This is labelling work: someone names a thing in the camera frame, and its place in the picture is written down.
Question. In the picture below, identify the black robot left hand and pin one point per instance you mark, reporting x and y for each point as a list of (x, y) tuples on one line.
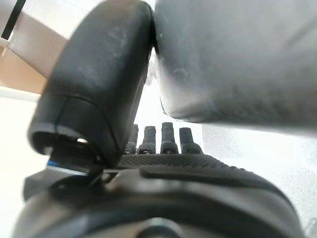
[(99, 74)]

